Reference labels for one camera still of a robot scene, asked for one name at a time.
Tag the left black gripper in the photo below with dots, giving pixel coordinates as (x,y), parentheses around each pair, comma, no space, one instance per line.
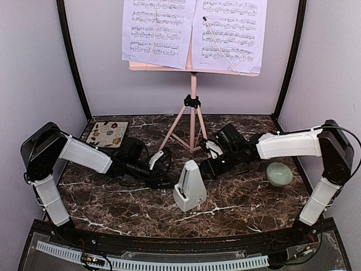
(154,180)

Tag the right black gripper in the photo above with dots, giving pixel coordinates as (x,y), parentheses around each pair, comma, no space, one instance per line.
(211,169)

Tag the white metronome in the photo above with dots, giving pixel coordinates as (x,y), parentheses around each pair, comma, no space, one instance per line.
(190,191)

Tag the pink music stand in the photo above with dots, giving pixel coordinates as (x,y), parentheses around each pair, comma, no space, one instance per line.
(191,101)

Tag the purple sheet music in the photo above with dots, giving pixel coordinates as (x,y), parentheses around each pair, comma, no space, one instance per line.
(157,32)
(228,36)

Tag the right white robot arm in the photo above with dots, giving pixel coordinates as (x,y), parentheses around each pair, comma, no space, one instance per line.
(327,141)

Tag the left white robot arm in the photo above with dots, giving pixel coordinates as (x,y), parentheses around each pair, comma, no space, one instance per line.
(46,146)

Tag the pale green bowl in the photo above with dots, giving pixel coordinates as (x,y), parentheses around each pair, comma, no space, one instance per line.
(279,174)

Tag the floral ceramic tile coaster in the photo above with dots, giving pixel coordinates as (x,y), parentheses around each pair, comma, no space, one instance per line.
(107,134)

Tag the small circuit board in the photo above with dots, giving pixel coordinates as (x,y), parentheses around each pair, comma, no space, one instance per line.
(90,260)

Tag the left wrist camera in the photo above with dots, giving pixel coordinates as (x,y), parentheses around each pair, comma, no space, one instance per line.
(159,157)

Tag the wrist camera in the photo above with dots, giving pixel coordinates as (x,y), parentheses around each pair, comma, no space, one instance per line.
(159,157)
(211,146)

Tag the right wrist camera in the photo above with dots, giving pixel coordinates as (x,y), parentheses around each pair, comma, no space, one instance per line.
(211,146)

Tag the white slotted cable duct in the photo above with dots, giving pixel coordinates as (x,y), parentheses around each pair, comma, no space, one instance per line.
(115,263)

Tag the right black frame post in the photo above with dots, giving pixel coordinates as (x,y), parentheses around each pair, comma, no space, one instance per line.
(300,18)

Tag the black frame post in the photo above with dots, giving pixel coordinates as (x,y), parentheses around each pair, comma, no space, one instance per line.
(65,30)
(300,18)

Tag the left black frame post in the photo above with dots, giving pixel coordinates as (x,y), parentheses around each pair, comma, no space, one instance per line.
(65,30)

